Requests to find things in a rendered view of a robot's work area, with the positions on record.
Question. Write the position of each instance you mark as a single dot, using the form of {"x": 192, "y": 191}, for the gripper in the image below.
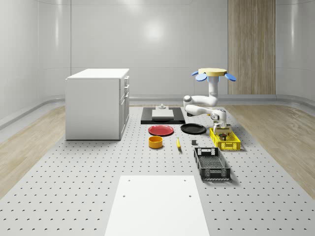
{"x": 222, "y": 129}

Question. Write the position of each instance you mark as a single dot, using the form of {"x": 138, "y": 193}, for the puzzle cube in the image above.
{"x": 223, "y": 137}

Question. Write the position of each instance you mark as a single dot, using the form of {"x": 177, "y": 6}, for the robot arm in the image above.
{"x": 213, "y": 93}

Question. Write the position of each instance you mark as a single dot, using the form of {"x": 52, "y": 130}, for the yellow basket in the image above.
{"x": 230, "y": 145}

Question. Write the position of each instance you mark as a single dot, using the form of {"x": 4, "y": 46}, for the black plate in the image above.
{"x": 193, "y": 128}

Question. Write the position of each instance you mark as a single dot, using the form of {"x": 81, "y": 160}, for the grey cube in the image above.
{"x": 194, "y": 142}

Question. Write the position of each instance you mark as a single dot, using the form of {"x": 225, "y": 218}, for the dark grey basket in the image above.
{"x": 212, "y": 164}

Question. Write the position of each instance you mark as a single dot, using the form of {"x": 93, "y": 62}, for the banana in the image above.
{"x": 178, "y": 144}

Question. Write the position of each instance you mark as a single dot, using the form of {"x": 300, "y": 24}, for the drone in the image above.
{"x": 213, "y": 71}

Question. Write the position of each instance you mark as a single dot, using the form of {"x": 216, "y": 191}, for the red plate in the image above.
{"x": 161, "y": 130}

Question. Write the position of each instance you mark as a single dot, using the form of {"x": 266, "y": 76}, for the yellow bowl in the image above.
{"x": 155, "y": 142}

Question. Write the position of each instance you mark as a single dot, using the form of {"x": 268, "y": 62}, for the black stove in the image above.
{"x": 147, "y": 118}

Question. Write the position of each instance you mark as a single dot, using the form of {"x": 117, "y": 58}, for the white board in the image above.
{"x": 157, "y": 206}

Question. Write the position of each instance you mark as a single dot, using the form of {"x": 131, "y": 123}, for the white cabinet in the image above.
{"x": 93, "y": 108}

